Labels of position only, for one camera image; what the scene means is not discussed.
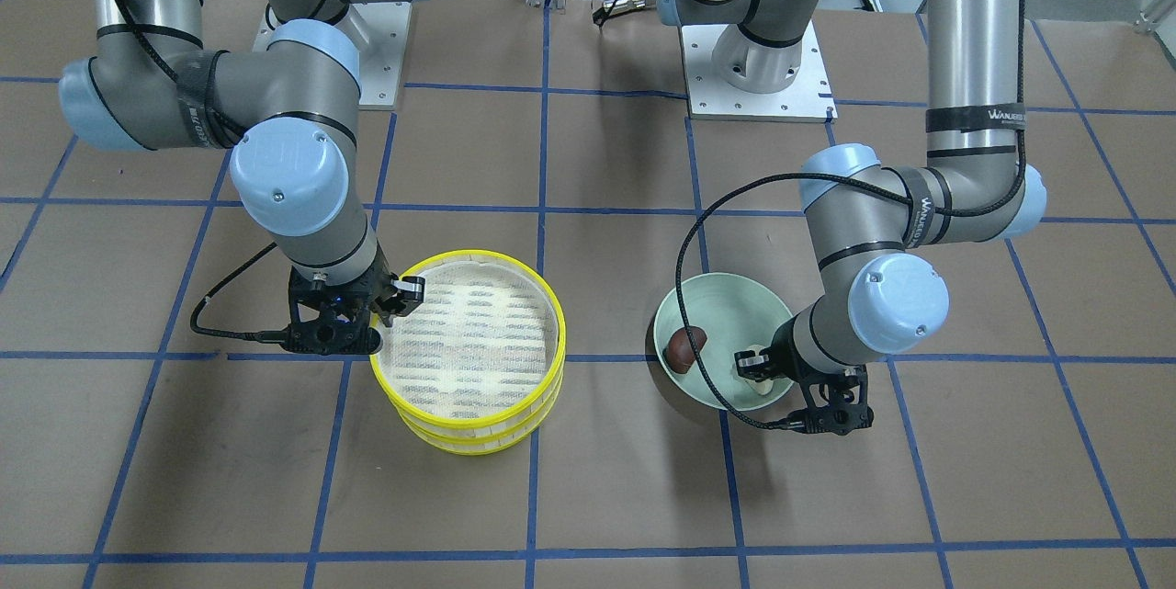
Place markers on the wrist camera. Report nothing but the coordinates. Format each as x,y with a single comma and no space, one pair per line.
834,403
331,327

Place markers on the yellow steamer layer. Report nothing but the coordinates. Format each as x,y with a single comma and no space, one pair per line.
489,339
483,440

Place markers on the white bun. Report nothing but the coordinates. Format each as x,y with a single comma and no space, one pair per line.
755,367

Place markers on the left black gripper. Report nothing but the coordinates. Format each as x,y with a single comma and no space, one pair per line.
777,362

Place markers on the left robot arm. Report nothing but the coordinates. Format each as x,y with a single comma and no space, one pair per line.
865,219

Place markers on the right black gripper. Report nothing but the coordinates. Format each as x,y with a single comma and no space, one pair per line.
401,292

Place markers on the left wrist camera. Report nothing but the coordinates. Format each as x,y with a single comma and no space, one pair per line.
834,403

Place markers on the brown bun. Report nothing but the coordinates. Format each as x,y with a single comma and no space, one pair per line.
679,352

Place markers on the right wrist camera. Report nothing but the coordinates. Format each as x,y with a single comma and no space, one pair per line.
331,327

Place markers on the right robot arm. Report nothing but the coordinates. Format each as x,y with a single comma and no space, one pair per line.
286,114

